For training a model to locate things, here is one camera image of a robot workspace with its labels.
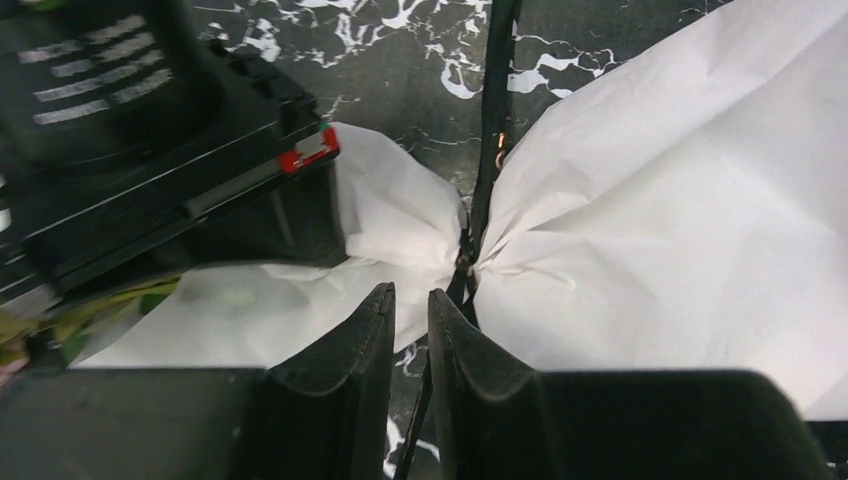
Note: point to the white wrapping paper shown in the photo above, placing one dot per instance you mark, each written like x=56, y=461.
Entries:
x=686, y=210

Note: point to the pink orange flower bunch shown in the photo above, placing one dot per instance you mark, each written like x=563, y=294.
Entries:
x=69, y=332

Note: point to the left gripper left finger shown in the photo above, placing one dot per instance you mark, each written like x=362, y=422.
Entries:
x=321, y=414

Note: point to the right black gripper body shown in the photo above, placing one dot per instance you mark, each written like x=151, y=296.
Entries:
x=132, y=150

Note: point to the black ribbon gold lettering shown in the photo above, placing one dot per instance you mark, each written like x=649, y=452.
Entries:
x=495, y=118

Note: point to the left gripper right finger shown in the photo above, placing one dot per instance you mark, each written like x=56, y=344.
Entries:
x=499, y=418

